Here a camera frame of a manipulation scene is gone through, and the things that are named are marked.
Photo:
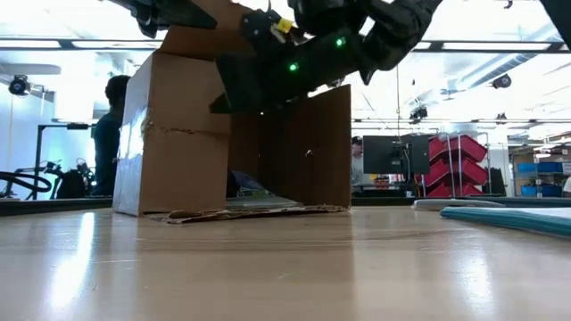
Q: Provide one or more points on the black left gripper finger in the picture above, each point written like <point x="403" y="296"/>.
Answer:
<point x="183" y="15"/>

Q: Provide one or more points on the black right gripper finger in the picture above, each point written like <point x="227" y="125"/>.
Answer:
<point x="236" y="89"/>

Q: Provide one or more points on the brown cardboard box blue print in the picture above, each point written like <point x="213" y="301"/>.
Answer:
<point x="187" y="169"/>

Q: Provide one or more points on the green item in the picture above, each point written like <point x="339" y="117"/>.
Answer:
<point x="263" y="201"/>

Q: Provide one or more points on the white mesh pouch blue trim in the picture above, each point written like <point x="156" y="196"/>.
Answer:
<point x="513" y="220"/>

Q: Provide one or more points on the black background robot arm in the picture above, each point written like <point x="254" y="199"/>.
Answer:
<point x="71" y="185"/>

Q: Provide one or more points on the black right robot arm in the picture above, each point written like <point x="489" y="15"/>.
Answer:
<point x="392" y="27"/>

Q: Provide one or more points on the person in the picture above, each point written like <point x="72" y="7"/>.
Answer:
<point x="107" y="147"/>
<point x="357" y="160"/>

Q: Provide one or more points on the black monitor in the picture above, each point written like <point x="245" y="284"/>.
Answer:
<point x="383" y="156"/>

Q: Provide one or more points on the black desk stand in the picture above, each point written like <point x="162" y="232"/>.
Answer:
<point x="38" y="156"/>

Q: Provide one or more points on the red storage bins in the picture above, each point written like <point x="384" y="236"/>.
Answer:
<point x="468" y="149"/>

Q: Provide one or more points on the blue storage bins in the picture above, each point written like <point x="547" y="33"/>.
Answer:
<point x="540" y="168"/>

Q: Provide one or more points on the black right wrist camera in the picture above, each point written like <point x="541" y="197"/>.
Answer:
<point x="263" y="27"/>

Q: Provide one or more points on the black ceiling camera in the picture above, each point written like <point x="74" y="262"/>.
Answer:
<point x="418" y="113"/>
<point x="19" y="85"/>
<point x="502" y="81"/>

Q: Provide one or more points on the black aluminium table frame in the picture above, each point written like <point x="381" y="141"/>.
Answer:
<point x="53" y="206"/>

